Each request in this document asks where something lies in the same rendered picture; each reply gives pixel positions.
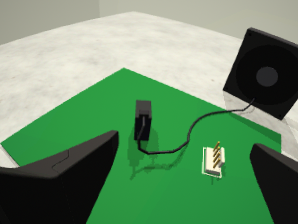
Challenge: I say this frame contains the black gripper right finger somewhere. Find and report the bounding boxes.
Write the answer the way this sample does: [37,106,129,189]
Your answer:
[249,143,298,224]

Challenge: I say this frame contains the green circuit board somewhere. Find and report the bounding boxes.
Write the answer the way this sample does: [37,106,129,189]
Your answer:
[0,68,282,224]

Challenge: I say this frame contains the black cooling fan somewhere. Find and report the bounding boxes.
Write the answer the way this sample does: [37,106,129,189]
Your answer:
[222,27,298,121]

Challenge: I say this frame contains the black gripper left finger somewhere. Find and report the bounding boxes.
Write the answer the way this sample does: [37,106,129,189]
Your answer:
[0,131,118,224]

